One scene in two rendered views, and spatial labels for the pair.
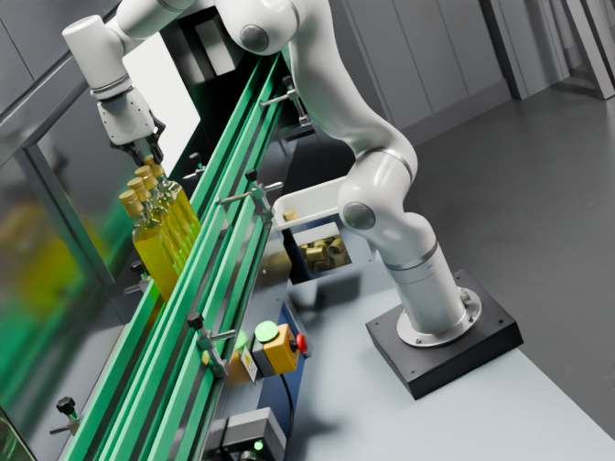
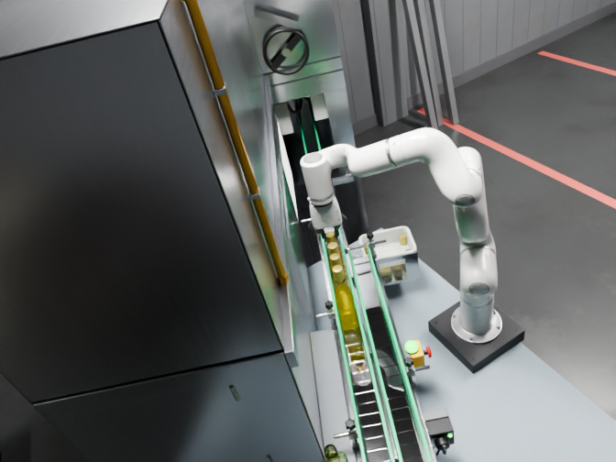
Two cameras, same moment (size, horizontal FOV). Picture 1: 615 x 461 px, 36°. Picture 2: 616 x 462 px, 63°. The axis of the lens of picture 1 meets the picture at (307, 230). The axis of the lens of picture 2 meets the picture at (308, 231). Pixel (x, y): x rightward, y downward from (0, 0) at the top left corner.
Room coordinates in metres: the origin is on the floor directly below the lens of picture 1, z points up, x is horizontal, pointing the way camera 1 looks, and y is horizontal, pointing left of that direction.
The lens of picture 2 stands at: (0.66, 0.64, 2.47)
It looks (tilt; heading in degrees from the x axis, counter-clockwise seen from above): 39 degrees down; 346
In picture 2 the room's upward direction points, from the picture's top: 15 degrees counter-clockwise
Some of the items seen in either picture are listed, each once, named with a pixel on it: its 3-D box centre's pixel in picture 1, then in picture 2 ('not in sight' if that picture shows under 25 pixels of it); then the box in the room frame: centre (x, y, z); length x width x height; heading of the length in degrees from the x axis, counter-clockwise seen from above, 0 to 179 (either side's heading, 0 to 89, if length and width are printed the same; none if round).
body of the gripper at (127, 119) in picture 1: (125, 112); (324, 210); (1.97, 0.25, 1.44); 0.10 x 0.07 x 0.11; 72
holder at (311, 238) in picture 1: (315, 234); (382, 259); (2.15, -0.01, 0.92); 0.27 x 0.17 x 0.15; 73
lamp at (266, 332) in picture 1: (265, 330); (411, 346); (1.63, 0.16, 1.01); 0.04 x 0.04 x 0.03
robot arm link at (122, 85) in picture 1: (112, 87); (320, 195); (1.97, 0.25, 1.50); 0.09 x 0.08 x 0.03; 72
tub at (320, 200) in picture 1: (318, 215); (388, 249); (2.14, -0.04, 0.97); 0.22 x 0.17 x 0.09; 73
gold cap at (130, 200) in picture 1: (131, 202); (338, 272); (1.81, 0.30, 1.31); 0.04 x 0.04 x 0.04
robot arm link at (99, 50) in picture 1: (95, 50); (316, 174); (1.98, 0.25, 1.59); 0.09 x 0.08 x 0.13; 143
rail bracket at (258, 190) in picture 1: (251, 197); (366, 247); (2.06, 0.09, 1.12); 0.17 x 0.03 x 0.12; 73
